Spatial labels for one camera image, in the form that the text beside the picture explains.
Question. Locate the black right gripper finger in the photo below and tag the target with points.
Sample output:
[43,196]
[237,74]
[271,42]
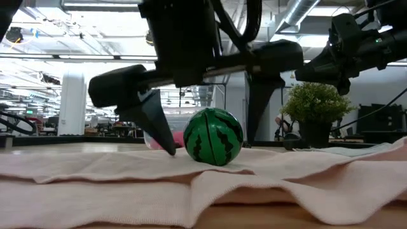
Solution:
[318,71]

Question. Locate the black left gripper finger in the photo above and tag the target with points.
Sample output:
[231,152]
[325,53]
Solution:
[260,89]
[149,121]

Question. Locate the red bell pepper toy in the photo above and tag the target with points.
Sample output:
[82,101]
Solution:
[179,138]

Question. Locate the green striped watermelon toy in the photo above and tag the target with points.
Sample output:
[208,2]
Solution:
[213,136]

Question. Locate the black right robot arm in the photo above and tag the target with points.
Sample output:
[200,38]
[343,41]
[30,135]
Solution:
[397,41]

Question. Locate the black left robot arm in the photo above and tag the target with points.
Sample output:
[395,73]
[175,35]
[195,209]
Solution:
[6,12]

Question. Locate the clear plastic tupperware container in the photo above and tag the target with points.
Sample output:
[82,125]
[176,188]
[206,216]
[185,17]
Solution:
[178,124]

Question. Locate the potted white-flowered green plant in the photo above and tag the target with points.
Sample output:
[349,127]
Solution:
[314,101]

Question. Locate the person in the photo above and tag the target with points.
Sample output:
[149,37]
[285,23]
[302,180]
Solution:
[281,121]

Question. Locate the small black object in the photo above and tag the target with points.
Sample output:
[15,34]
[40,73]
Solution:
[291,141]

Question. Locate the black background monitor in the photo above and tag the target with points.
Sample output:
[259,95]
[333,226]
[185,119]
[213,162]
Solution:
[381,117]

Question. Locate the beige pink cloth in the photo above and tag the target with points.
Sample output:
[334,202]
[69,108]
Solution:
[127,191]

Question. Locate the white building column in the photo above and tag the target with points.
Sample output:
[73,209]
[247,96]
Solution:
[71,105]

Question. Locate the silver ventilation duct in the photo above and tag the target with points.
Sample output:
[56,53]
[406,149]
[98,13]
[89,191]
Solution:
[299,12]

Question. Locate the black table frame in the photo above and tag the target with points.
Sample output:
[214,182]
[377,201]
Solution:
[79,140]

